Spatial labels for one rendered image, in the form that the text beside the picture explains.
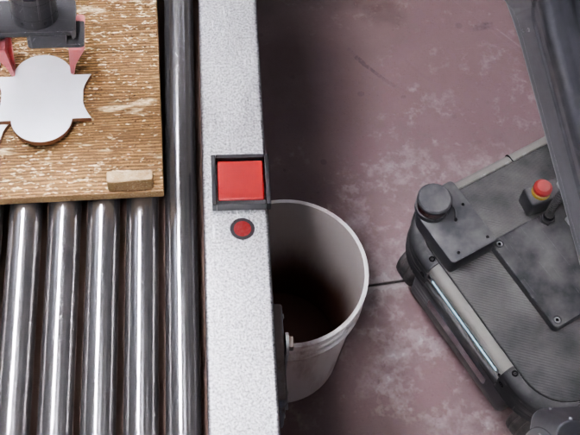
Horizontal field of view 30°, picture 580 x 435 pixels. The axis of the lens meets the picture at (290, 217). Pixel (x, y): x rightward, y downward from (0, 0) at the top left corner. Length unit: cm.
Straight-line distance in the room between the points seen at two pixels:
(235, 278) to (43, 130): 32
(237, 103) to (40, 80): 27
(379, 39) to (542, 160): 62
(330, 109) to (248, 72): 110
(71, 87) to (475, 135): 135
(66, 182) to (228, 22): 35
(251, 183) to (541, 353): 89
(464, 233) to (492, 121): 56
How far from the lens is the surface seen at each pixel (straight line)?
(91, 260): 138
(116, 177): 138
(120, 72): 151
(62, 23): 143
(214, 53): 155
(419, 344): 235
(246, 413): 130
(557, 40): 82
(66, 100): 147
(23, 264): 139
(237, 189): 141
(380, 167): 254
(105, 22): 156
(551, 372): 212
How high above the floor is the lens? 214
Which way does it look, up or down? 61 degrees down
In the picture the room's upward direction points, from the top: 6 degrees clockwise
